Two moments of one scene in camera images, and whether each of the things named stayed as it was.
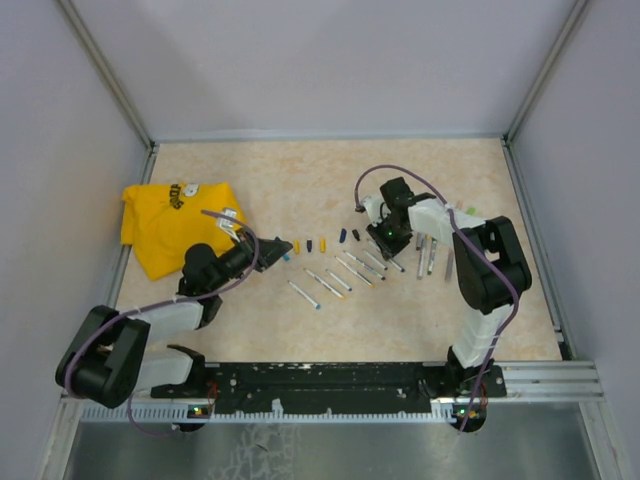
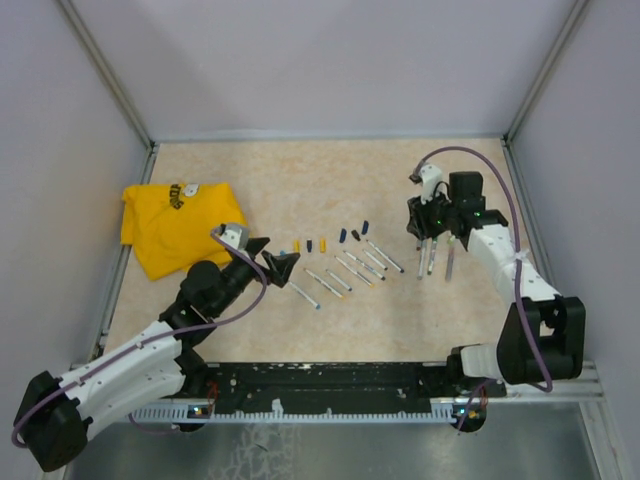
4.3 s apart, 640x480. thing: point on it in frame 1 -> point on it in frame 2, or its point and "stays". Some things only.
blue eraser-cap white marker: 340,281 stays
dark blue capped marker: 365,266 stays
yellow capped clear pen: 356,272 stays
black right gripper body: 393,239 -> 432,218
